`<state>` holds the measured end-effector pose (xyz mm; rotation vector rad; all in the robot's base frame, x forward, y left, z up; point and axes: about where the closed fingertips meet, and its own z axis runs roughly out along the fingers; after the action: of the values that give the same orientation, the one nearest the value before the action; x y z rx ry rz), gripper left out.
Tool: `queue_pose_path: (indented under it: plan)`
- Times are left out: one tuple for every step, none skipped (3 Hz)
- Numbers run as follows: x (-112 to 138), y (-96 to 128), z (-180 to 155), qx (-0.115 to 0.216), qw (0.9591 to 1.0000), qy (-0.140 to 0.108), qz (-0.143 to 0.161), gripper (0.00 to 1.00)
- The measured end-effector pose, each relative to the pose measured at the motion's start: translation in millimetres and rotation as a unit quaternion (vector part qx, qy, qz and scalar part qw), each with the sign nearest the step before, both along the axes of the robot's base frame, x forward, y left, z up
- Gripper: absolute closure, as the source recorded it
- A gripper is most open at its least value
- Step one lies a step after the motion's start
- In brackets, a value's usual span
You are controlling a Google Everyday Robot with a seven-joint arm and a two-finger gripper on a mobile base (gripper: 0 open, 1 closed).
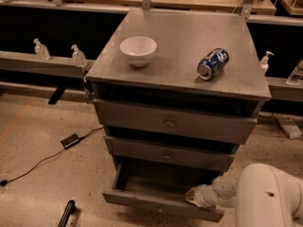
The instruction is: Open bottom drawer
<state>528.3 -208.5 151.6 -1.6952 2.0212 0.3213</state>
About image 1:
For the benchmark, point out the black cylindrical handle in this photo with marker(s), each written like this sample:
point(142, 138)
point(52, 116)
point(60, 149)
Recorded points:
point(68, 211)

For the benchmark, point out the grey drawer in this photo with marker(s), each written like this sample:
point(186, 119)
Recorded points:
point(161, 188)
point(169, 154)
point(208, 126)

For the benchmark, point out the grey metal shelf rail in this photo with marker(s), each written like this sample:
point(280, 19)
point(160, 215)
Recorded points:
point(31, 63)

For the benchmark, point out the grey block on floor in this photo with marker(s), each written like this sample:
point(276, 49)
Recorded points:
point(290, 128)

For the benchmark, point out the white pump bottle right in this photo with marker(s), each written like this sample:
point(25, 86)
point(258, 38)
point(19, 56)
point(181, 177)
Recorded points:
point(264, 61)

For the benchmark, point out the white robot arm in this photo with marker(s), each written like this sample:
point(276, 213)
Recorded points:
point(262, 196)

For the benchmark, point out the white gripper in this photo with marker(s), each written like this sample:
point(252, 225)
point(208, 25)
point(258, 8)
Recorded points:
point(204, 195)

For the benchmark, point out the clear pump bottle far left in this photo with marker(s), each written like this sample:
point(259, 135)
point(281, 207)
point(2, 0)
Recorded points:
point(41, 50)

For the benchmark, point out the black power adapter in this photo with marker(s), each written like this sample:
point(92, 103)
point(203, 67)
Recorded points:
point(70, 141)

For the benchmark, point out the clear plastic water bottle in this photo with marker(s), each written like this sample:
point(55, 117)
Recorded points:
point(296, 74)

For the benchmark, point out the crushed blue soda can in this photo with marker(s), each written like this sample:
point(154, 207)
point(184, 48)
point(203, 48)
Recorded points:
point(212, 64)

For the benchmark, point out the clear pump bottle near cabinet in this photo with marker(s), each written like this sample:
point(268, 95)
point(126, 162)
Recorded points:
point(78, 56)

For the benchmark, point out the grey wooden drawer cabinet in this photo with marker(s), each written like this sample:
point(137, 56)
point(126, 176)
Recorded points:
point(171, 80)

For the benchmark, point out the white ceramic bowl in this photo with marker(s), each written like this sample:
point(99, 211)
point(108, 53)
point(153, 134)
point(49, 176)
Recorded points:
point(139, 50)

